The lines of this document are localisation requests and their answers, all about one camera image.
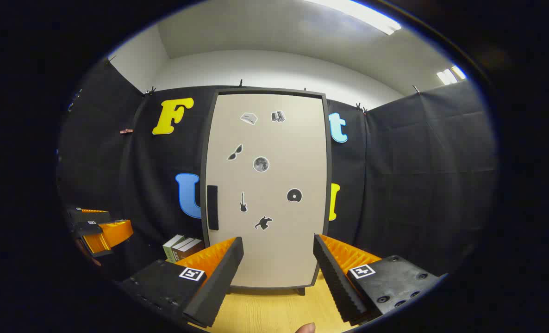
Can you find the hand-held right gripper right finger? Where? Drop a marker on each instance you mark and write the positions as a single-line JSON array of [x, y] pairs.
[[334, 282]]

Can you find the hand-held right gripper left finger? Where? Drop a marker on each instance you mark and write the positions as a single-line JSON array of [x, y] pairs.
[[223, 273]]

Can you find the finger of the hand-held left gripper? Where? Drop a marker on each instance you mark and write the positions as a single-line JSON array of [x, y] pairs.
[[89, 216], [112, 233]]

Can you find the beige cabinet door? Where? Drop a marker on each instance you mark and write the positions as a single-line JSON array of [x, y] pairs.
[[274, 148]]

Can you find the dark grey cabinet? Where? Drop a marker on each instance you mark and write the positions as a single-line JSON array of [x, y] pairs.
[[270, 91]]

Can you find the brown and white book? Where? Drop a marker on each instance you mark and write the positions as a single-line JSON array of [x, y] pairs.
[[182, 244]]

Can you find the black backdrop cloth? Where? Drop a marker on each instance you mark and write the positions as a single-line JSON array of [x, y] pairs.
[[395, 185]]

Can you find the small ceiling light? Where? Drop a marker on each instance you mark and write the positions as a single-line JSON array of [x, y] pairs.
[[450, 75]]

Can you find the long ceiling light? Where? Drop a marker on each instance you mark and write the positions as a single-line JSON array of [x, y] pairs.
[[362, 14]]

